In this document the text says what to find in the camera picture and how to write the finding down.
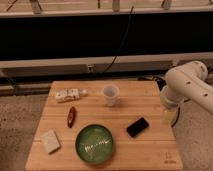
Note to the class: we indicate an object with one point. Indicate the black eraser block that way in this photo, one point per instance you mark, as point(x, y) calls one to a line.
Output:
point(137, 127)

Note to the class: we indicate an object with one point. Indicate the green glass bowl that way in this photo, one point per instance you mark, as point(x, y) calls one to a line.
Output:
point(94, 144)

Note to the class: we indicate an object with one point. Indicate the wooden cutting board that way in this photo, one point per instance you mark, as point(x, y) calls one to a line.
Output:
point(153, 149)

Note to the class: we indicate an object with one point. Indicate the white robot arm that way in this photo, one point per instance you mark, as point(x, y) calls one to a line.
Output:
point(186, 81)

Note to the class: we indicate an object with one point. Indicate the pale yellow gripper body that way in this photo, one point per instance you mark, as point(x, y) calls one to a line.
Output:
point(169, 116)

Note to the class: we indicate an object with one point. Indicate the red brown toy boat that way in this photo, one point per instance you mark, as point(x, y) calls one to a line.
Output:
point(71, 117)

